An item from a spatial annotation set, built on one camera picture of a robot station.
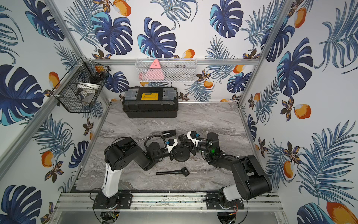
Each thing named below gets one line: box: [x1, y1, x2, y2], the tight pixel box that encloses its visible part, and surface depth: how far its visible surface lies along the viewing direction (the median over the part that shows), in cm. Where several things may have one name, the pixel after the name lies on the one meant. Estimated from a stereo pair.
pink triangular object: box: [138, 58, 165, 81], surface depth 92 cm
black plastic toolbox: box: [122, 86, 179, 119], surface depth 103 cm
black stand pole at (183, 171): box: [155, 167, 191, 177], surface depth 85 cm
